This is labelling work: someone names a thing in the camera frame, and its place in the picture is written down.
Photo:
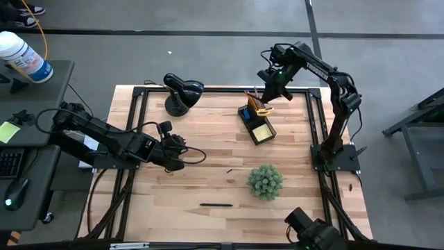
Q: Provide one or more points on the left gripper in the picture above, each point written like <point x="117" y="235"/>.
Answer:
<point x="171" y="152"/>

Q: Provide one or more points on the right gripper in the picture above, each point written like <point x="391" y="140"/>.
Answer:
<point x="275" y="83"/>

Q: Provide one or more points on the orange pencil with eraser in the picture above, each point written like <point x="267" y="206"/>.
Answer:
<point x="256" y="91"/>
<point x="256" y="102"/>
<point x="250" y="100"/>

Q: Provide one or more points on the yellow sticky note pad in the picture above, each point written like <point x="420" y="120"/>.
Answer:
<point x="262" y="132"/>

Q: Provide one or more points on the black pen with scale print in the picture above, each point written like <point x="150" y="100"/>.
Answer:
<point x="216" y="205"/>

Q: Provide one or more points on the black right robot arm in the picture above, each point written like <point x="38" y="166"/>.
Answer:
<point x="333" y="90"/>

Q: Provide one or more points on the black mesh desk organizer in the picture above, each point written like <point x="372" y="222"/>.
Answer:
<point x="256" y="132"/>

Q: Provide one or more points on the black gooseneck desk lamp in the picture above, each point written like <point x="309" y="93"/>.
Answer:
<point x="184" y="93"/>

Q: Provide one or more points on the succulent plant in patterned pot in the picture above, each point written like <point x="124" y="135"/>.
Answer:
<point x="265" y="182"/>

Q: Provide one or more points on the grey side desk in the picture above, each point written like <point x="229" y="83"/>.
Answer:
<point x="41" y="93"/>

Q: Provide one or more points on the small black clamp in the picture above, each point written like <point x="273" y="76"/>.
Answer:
<point x="24" y="116"/>

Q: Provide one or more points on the black device with green light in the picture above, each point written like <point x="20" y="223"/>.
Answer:
<point x="315" y="232"/>

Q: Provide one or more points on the dark metal side table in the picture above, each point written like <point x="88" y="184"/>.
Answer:
<point x="416" y="139"/>

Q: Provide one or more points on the white wipes canister blue label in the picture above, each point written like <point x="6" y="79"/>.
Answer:
<point x="24" y="57"/>

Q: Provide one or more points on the green sticky note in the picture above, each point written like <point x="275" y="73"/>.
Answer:
<point x="7" y="132"/>

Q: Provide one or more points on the black keyboard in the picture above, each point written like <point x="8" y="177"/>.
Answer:
<point x="10" y="163"/>

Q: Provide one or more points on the black computer mouse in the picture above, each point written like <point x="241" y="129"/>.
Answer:
<point x="15" y="194"/>

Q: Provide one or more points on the person's foot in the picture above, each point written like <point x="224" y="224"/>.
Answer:
<point x="31" y="7"/>
<point x="26" y="23"/>

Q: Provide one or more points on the black aluminium table frame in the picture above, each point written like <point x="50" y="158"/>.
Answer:
<point x="173" y="247"/>

